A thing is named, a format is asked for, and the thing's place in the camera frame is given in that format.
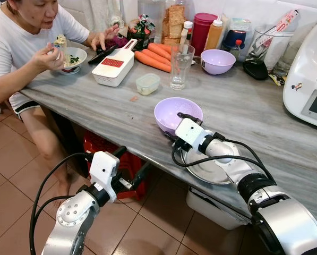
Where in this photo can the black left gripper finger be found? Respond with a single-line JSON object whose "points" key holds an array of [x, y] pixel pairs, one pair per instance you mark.
{"points": [[120, 152], [141, 171]]}

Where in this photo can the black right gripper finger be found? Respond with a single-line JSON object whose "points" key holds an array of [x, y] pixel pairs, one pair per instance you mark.
{"points": [[190, 118]]}

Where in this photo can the purple plastic bowl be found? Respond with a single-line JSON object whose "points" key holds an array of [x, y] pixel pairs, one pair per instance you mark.
{"points": [[171, 114], [217, 61]]}

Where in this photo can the stainless steel plate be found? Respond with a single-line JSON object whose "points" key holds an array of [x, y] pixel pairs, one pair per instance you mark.
{"points": [[211, 172]]}

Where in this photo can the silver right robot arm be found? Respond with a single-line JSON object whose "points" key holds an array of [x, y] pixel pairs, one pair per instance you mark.
{"points": [[285, 223]]}

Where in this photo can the red plastic stool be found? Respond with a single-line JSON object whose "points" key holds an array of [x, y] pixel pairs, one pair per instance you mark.
{"points": [[94, 146]]}

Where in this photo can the clear drinking glass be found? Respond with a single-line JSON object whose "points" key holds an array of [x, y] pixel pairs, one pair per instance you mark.
{"points": [[181, 69]]}

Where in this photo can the small lidded plastic container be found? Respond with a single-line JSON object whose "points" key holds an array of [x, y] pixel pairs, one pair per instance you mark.
{"points": [[147, 85]]}

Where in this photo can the orange carrot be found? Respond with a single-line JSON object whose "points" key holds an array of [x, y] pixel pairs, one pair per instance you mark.
{"points": [[153, 62], [157, 56], [159, 49]]}

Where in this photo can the white plastic storage box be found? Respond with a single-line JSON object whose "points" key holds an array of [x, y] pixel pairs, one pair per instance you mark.
{"points": [[211, 210]]}

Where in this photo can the small black pouch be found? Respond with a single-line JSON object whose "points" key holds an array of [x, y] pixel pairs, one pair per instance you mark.
{"points": [[255, 69]]}

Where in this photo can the small red capped bottle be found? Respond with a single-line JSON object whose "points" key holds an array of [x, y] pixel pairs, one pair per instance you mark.
{"points": [[236, 50]]}

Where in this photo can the white capped seasoning bottle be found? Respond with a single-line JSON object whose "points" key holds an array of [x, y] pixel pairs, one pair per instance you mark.
{"points": [[186, 33]]}

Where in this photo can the orange sauce bottle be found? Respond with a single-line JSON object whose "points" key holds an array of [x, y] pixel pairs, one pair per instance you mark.
{"points": [[214, 36]]}

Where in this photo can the white grater with red blade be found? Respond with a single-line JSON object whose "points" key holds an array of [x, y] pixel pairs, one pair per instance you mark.
{"points": [[113, 66]]}

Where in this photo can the magenta plastic canister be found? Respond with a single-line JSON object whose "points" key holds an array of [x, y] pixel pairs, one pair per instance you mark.
{"points": [[200, 32]]}

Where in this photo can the pack of toast bread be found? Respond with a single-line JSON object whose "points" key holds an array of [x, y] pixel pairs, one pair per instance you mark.
{"points": [[174, 24]]}

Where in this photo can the blue jar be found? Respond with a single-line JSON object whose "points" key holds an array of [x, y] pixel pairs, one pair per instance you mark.
{"points": [[237, 32]]}

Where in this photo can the grey bowl of noodles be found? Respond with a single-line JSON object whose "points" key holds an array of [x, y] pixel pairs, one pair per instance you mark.
{"points": [[77, 62]]}

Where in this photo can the green snack packet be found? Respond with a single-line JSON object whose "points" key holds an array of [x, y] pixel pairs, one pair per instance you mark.
{"points": [[141, 32]]}

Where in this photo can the black smartphone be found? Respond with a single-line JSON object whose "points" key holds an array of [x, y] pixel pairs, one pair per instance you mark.
{"points": [[101, 54]]}

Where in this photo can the clear plastic tub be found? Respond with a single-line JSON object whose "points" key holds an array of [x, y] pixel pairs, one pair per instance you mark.
{"points": [[267, 50]]}

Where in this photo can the magenta plastic bag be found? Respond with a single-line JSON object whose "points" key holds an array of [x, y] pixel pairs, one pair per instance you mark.
{"points": [[119, 41]]}

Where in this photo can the large clear plastic bottle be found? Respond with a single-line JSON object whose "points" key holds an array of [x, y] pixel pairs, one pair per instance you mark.
{"points": [[150, 8]]}

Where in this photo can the clear glass jar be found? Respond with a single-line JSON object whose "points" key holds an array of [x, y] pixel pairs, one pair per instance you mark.
{"points": [[292, 59]]}

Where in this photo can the white kitchen cooking machine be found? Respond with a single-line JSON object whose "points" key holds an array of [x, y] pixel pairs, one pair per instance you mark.
{"points": [[307, 79]]}

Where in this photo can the long cling wrap box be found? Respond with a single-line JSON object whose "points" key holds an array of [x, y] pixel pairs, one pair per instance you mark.
{"points": [[281, 24]]}

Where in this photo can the person in white t-shirt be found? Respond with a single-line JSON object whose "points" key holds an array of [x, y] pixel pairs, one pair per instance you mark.
{"points": [[20, 32]]}

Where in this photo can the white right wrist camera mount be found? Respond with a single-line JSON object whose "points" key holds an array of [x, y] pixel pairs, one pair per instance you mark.
{"points": [[193, 135]]}

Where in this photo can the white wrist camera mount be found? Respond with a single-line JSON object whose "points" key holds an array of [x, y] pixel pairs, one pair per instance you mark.
{"points": [[193, 135], [104, 172]]}

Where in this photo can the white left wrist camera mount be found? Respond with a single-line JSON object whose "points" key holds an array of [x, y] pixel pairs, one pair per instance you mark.
{"points": [[104, 172]]}

